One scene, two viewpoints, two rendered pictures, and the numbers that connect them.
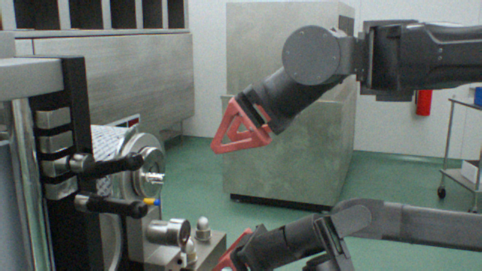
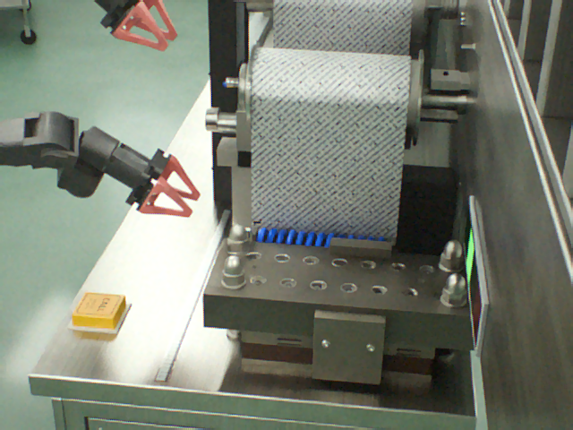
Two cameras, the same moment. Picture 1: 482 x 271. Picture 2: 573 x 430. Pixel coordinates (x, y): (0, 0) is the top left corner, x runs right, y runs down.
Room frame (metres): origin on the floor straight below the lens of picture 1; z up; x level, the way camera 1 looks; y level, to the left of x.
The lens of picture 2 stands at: (1.89, -0.06, 1.73)
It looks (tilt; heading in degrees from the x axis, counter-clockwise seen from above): 29 degrees down; 168
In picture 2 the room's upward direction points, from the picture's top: 1 degrees clockwise
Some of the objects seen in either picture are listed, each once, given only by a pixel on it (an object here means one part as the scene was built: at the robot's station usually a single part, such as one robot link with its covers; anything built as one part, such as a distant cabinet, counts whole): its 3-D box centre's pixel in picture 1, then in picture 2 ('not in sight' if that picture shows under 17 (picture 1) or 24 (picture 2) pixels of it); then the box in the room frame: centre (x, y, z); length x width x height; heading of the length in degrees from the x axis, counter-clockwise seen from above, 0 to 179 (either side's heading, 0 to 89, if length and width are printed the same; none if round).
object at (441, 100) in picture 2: not in sight; (442, 99); (0.71, 0.43, 1.25); 0.07 x 0.04 x 0.04; 71
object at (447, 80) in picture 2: not in sight; (449, 78); (0.71, 0.44, 1.28); 0.06 x 0.05 x 0.02; 71
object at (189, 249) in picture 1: (187, 248); (237, 236); (0.73, 0.10, 1.05); 0.04 x 0.04 x 0.04
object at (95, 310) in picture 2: not in sight; (99, 310); (0.69, -0.12, 0.91); 0.07 x 0.07 x 0.02; 71
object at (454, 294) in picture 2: not in sight; (455, 288); (0.93, 0.39, 1.05); 0.04 x 0.04 x 0.04
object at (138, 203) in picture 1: (115, 206); not in sight; (0.29, 0.09, 1.33); 0.05 x 0.01 x 0.01; 71
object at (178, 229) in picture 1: (178, 232); (213, 119); (0.55, 0.09, 1.18); 0.04 x 0.02 x 0.04; 161
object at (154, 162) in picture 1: (147, 172); (248, 87); (0.61, 0.14, 1.25); 0.07 x 0.02 x 0.07; 161
